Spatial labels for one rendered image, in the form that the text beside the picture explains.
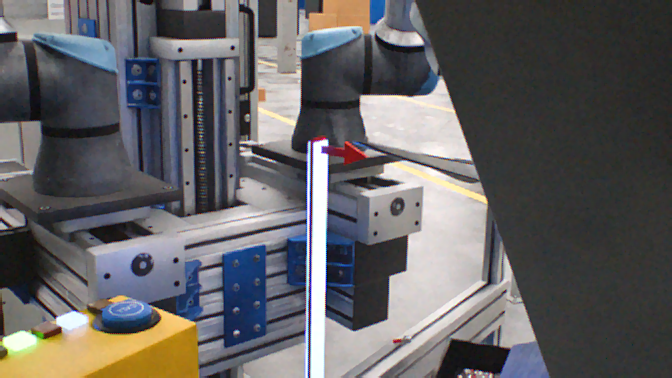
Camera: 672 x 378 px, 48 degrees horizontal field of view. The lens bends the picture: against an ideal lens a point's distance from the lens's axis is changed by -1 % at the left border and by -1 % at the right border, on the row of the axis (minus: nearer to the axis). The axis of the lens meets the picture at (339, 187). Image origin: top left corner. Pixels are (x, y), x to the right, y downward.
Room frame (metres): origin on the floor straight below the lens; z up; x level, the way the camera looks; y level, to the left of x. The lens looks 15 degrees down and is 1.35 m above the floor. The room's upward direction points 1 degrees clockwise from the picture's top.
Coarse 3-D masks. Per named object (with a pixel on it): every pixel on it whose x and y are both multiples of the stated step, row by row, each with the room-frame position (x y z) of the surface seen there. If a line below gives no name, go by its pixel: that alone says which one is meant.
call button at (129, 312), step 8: (112, 304) 0.59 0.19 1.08; (120, 304) 0.59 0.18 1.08; (128, 304) 0.59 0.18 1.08; (136, 304) 0.59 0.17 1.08; (144, 304) 0.59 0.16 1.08; (104, 312) 0.57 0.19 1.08; (112, 312) 0.57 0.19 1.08; (120, 312) 0.57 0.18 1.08; (128, 312) 0.57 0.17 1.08; (136, 312) 0.58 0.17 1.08; (144, 312) 0.58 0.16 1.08; (104, 320) 0.57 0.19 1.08; (112, 320) 0.56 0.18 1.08; (120, 320) 0.56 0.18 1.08; (128, 320) 0.56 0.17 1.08; (136, 320) 0.57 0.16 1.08; (144, 320) 0.57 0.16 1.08; (120, 328) 0.56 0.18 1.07
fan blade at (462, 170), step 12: (360, 144) 0.64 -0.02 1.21; (372, 144) 0.66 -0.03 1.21; (396, 156) 0.63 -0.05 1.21; (408, 156) 0.63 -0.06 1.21; (420, 156) 0.65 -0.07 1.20; (432, 156) 0.68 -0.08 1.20; (432, 168) 0.62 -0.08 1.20; (444, 168) 0.61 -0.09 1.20; (456, 168) 0.62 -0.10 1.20; (468, 168) 0.63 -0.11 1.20; (468, 180) 0.80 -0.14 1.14
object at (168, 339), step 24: (72, 336) 0.55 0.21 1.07; (96, 336) 0.55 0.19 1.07; (120, 336) 0.55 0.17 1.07; (144, 336) 0.55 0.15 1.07; (168, 336) 0.56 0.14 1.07; (192, 336) 0.58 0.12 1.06; (0, 360) 0.51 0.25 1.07; (24, 360) 0.51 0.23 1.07; (48, 360) 0.51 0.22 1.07; (72, 360) 0.51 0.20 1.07; (96, 360) 0.51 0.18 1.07; (120, 360) 0.52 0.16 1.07; (144, 360) 0.53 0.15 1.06; (168, 360) 0.55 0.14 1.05; (192, 360) 0.57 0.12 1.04
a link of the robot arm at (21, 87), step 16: (0, 0) 1.08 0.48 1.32; (0, 16) 1.08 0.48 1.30; (0, 32) 1.05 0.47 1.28; (16, 32) 1.09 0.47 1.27; (0, 48) 1.05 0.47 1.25; (16, 48) 1.08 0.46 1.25; (0, 64) 1.05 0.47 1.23; (16, 64) 1.06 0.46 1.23; (0, 80) 1.04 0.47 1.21; (16, 80) 1.05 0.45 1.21; (0, 96) 1.04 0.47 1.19; (16, 96) 1.05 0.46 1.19; (0, 112) 1.05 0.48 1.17; (16, 112) 1.06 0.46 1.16
